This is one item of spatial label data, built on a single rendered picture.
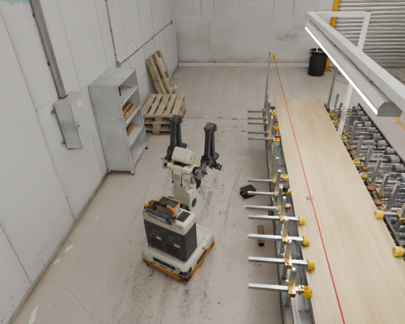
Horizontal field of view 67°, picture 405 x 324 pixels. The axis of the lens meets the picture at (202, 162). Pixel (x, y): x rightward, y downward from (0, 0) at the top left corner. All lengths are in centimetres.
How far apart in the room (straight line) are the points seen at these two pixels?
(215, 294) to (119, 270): 116
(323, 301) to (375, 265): 61
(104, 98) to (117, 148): 85
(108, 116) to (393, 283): 401
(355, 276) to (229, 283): 142
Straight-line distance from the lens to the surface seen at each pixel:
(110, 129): 501
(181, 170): 316
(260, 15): 1053
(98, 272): 401
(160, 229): 335
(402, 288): 291
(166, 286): 370
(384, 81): 187
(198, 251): 361
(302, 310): 287
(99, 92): 480
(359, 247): 306
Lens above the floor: 300
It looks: 33 degrees down
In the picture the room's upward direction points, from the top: 2 degrees counter-clockwise
